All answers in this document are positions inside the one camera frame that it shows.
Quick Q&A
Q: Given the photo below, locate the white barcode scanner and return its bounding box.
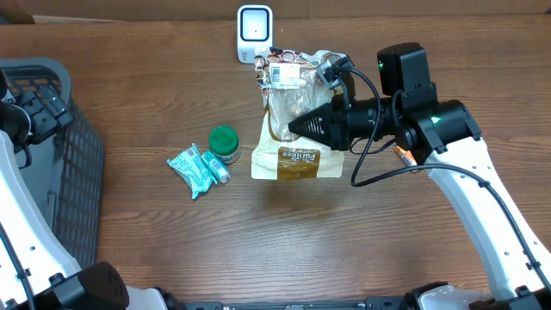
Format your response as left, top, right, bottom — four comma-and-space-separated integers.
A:
237, 4, 273, 64

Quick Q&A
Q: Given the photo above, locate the beige food pouch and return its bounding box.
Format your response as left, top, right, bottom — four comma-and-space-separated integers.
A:
251, 46, 344, 181

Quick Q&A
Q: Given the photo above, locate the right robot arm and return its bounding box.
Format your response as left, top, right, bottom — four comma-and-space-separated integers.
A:
289, 42, 550, 309

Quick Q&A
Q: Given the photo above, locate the teal tissue pack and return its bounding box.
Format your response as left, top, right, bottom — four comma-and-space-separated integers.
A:
202, 151, 231, 183

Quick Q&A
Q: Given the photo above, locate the grey plastic mesh basket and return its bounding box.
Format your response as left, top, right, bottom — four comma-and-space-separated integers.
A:
1, 58, 105, 268

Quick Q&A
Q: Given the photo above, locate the green lidded white jar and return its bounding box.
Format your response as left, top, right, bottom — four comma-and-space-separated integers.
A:
208, 126, 241, 164

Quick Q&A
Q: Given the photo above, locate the orange tissue pack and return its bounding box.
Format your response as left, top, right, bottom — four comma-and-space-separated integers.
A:
394, 146, 418, 167

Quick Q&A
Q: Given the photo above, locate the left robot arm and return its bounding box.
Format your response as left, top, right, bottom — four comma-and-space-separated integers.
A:
1, 65, 179, 309

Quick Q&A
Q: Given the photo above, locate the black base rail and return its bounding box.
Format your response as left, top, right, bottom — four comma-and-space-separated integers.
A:
183, 296, 411, 310

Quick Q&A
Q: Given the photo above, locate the light green wipes packet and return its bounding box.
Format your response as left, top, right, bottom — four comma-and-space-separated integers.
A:
167, 143, 218, 200

